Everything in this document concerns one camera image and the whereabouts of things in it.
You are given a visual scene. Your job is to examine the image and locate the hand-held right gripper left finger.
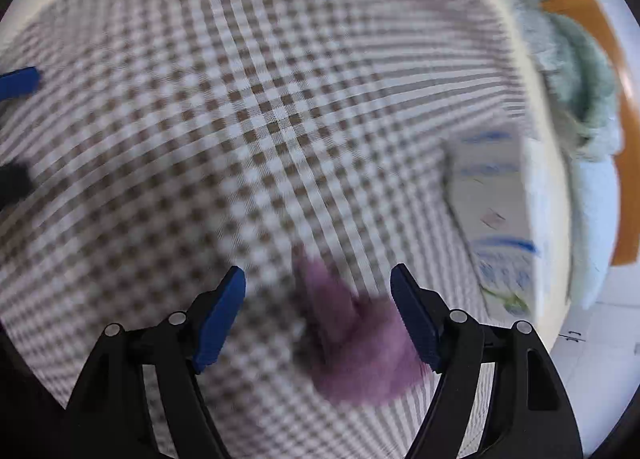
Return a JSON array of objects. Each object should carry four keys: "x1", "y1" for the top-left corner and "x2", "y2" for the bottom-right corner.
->
[{"x1": 65, "y1": 266, "x2": 247, "y2": 459}]

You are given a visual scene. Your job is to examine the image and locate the brown checkered blanket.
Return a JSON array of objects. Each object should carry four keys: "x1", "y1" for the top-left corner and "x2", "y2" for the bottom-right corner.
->
[{"x1": 0, "y1": 0, "x2": 556, "y2": 459}]

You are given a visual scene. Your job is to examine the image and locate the white carton box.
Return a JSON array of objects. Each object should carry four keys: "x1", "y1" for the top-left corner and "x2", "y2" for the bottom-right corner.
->
[{"x1": 445, "y1": 131, "x2": 543, "y2": 320}]

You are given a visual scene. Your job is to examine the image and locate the green floral quilt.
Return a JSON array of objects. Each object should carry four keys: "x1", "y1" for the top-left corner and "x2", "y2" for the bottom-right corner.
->
[{"x1": 510, "y1": 0, "x2": 623, "y2": 162}]

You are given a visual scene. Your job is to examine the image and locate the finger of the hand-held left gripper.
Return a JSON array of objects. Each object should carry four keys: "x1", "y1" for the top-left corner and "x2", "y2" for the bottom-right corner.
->
[
  {"x1": 0, "y1": 66, "x2": 42, "y2": 100},
  {"x1": 0, "y1": 161, "x2": 32, "y2": 210}
]

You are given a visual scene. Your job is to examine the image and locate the light blue pillow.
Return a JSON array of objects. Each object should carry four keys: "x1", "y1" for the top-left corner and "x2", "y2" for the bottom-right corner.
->
[{"x1": 567, "y1": 151, "x2": 621, "y2": 310}]

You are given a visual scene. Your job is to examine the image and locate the purple cloth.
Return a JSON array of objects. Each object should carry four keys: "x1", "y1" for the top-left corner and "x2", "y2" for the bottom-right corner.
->
[{"x1": 292, "y1": 244, "x2": 426, "y2": 407}]

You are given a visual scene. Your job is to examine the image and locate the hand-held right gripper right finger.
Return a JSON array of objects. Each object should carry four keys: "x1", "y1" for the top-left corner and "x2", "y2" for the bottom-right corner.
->
[{"x1": 390, "y1": 263, "x2": 583, "y2": 459}]

